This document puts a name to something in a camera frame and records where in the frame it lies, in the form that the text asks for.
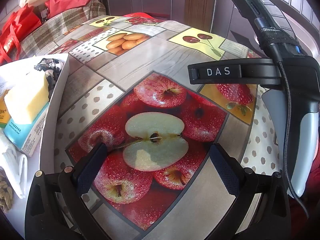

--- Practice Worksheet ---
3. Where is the white cardboard box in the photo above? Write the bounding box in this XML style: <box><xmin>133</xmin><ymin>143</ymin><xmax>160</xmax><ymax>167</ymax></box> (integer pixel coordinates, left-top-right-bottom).
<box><xmin>0</xmin><ymin>53</ymin><xmax>70</xmax><ymax>233</ymax></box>

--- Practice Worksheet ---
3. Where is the plaid cloth cover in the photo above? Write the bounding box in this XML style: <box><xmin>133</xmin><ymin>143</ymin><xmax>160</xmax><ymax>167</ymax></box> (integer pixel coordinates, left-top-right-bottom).
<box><xmin>19</xmin><ymin>0</ymin><xmax>107</xmax><ymax>60</ymax></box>

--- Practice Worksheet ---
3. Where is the teal tissue pack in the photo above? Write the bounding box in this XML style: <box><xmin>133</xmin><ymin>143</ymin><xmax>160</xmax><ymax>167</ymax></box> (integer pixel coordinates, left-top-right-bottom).
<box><xmin>4</xmin><ymin>102</ymin><xmax>49</xmax><ymax>157</ymax></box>

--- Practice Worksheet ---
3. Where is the black and white scrunchie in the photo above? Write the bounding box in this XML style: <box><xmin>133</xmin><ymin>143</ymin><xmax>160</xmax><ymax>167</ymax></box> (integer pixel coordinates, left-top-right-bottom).
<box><xmin>33</xmin><ymin>58</ymin><xmax>64</xmax><ymax>92</ymax></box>

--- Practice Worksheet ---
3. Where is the glossy red tote bag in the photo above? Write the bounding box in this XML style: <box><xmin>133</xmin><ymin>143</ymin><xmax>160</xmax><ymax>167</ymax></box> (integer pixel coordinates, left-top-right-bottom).
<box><xmin>0</xmin><ymin>4</ymin><xmax>43</xmax><ymax>65</ymax></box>

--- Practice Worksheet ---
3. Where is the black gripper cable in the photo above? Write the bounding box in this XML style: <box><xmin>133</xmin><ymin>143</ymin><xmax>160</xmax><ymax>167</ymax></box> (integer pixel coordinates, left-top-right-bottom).
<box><xmin>254</xmin><ymin>17</ymin><xmax>312</xmax><ymax>220</ymax></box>

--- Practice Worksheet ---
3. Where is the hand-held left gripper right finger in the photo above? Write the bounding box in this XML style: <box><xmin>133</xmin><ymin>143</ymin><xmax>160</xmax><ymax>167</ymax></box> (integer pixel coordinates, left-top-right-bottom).
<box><xmin>209</xmin><ymin>143</ymin><xmax>292</xmax><ymax>240</ymax></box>

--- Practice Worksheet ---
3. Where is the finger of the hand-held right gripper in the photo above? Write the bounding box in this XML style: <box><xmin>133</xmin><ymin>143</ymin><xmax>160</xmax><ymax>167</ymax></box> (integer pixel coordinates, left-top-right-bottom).
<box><xmin>187</xmin><ymin>58</ymin><xmax>283</xmax><ymax>85</ymax></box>

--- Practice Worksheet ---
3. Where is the yellow sponge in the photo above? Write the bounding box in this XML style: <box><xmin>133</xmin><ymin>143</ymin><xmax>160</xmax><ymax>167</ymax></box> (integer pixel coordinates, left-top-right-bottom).
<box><xmin>4</xmin><ymin>72</ymin><xmax>50</xmax><ymax>125</ymax></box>

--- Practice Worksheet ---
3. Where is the fruit print tablecloth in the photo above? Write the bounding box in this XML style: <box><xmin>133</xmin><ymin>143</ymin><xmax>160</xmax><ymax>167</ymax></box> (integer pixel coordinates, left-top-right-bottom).
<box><xmin>40</xmin><ymin>12</ymin><xmax>285</xmax><ymax>240</ymax></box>

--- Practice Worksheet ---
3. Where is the red printed shopping bag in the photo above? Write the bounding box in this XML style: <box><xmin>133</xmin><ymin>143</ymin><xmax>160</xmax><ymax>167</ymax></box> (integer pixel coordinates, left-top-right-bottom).
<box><xmin>122</xmin><ymin>12</ymin><xmax>160</xmax><ymax>22</ymax></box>

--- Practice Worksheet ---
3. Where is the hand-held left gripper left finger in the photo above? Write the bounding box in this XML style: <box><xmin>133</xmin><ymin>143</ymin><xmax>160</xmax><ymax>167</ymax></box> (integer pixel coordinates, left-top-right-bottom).
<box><xmin>24</xmin><ymin>142</ymin><xmax>113</xmax><ymax>240</ymax></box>

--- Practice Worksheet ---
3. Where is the yellow tissue pack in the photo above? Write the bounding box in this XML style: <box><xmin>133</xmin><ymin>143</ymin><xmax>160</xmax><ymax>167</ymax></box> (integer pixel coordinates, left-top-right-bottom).
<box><xmin>0</xmin><ymin>89</ymin><xmax>13</xmax><ymax>129</ymax></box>

